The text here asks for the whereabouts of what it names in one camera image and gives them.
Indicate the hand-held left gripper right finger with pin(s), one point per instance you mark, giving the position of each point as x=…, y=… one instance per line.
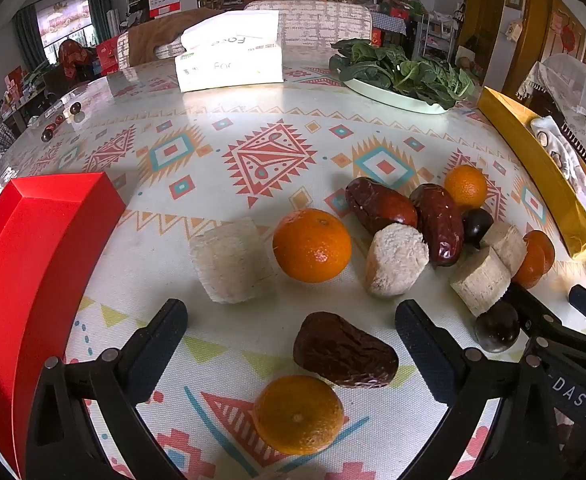
x=428, y=355

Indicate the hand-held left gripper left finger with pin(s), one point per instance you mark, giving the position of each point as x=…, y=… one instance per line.
x=160, y=355

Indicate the dark purple plum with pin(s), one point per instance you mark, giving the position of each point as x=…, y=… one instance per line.
x=497, y=331
x=477, y=226

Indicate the orange mandarin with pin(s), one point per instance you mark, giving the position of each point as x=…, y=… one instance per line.
x=465, y=187
x=298, y=414
x=535, y=258
x=311, y=244

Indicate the red jujube date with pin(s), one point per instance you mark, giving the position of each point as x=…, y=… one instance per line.
x=343, y=350
x=438, y=222
x=378, y=205

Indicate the red box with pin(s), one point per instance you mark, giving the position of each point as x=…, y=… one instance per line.
x=23, y=270

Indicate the yellow box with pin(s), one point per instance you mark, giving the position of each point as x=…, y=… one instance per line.
x=523, y=150

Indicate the white lace cloth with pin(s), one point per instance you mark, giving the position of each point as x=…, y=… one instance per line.
x=563, y=80

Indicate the white oval plate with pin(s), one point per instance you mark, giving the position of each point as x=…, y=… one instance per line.
x=413, y=103

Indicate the plate of green spinach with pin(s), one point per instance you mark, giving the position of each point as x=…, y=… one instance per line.
x=403, y=72

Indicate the metal storage rack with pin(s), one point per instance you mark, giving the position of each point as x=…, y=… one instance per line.
x=438, y=35

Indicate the white tissue box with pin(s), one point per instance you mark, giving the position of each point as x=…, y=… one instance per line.
x=228, y=65

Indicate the blue checkered cloth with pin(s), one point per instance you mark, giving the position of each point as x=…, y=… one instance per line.
x=388, y=22

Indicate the brown chair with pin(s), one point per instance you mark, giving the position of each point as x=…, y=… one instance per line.
x=158, y=35

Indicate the white patterned chair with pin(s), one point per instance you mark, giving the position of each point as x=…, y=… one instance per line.
x=323, y=25

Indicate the green curtain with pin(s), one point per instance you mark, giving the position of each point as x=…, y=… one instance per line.
x=100, y=10
x=25, y=35

